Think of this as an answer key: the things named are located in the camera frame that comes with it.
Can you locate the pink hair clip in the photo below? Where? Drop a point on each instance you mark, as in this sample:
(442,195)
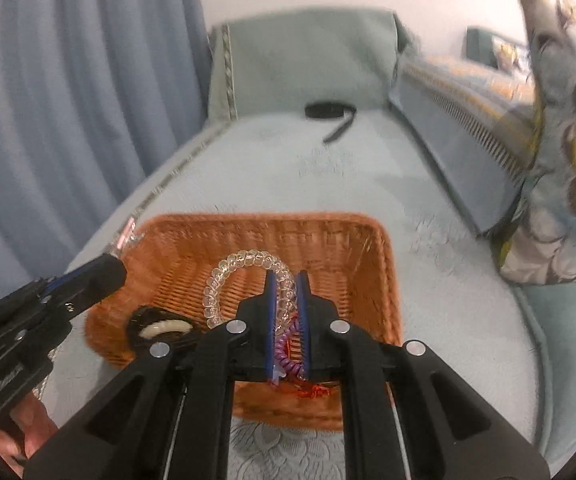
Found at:
(128,232)

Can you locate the large floral pillow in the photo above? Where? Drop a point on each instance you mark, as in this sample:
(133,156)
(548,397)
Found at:
(563,135)

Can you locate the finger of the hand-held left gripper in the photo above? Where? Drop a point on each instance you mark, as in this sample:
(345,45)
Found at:
(85,272)
(100,287)

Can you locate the brown wicker basket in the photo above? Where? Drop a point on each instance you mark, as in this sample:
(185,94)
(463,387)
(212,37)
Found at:
(348,260)

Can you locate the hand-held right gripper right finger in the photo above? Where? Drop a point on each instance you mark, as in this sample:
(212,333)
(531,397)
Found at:
(304,325)

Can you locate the person's left hand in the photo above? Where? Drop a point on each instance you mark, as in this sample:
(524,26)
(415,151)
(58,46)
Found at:
(30,425)

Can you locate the blue curtain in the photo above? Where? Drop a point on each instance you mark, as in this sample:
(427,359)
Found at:
(68,110)

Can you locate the striped teal back cushion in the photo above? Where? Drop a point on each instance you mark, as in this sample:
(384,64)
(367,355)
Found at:
(468,130)

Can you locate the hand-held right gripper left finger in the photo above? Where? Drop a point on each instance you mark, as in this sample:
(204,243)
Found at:
(270,325)

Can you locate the plain teal cushion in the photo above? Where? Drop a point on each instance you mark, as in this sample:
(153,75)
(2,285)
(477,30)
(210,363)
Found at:
(568,350)

